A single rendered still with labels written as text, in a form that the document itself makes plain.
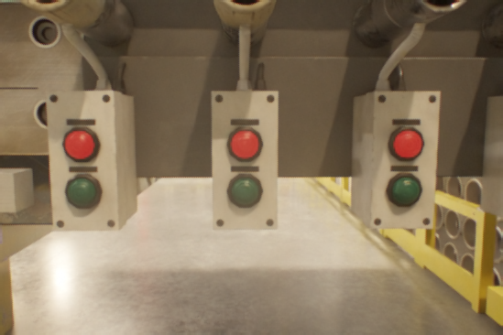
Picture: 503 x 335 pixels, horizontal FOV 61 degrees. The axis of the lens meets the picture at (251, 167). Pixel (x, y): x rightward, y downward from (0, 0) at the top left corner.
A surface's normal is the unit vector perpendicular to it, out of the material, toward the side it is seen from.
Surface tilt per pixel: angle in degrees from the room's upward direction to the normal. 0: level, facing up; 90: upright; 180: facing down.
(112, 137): 90
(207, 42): 90
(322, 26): 90
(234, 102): 90
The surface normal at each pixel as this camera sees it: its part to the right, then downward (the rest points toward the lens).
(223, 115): 0.03, 0.11
